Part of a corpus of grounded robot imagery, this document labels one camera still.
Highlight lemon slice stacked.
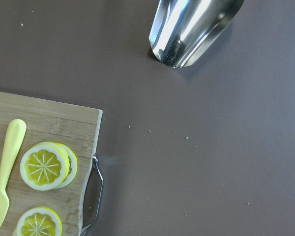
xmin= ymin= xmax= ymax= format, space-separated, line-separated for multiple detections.
xmin=20 ymin=142 xmax=70 ymax=191
xmin=55 ymin=143 xmax=78 ymax=189

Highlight lemon slice stacked bottom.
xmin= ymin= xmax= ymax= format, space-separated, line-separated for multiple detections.
xmin=55 ymin=143 xmax=78 ymax=189

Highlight bamboo cutting board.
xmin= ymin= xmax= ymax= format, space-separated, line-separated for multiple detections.
xmin=0 ymin=92 xmax=102 ymax=236

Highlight lemon slice upper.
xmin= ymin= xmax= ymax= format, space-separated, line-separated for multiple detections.
xmin=13 ymin=206 xmax=62 ymax=236

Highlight lemon slice stacked top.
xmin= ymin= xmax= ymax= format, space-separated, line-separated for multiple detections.
xmin=20 ymin=142 xmax=70 ymax=191

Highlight yellow plastic knife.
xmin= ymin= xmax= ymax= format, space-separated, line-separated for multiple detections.
xmin=0 ymin=119 xmax=27 ymax=228

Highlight metal scoop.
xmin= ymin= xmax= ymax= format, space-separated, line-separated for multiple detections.
xmin=149 ymin=0 xmax=244 ymax=68

